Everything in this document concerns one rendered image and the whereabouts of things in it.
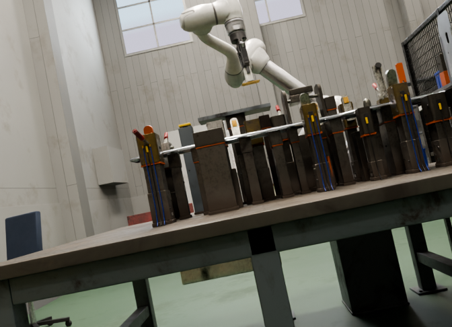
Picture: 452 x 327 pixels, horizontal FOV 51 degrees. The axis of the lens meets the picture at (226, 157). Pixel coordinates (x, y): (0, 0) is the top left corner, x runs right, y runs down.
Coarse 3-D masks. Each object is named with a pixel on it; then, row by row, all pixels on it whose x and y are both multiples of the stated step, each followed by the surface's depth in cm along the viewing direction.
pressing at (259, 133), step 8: (416, 96) 195; (424, 96) 193; (384, 104) 194; (344, 112) 196; (352, 112) 204; (320, 120) 211; (272, 128) 198; (280, 128) 198; (288, 128) 212; (240, 136) 198; (248, 136) 209; (256, 136) 217; (264, 136) 217; (168, 152) 199; (176, 152) 216; (184, 152) 218; (136, 160) 211
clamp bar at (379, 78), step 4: (376, 64) 219; (380, 64) 219; (372, 68) 224; (376, 68) 221; (380, 68) 222; (376, 72) 222; (380, 72) 222; (376, 76) 221; (380, 76) 222; (376, 80) 221; (380, 80) 221; (384, 80) 220; (380, 84) 221; (384, 84) 220; (380, 88) 219; (384, 88) 220; (380, 92) 219
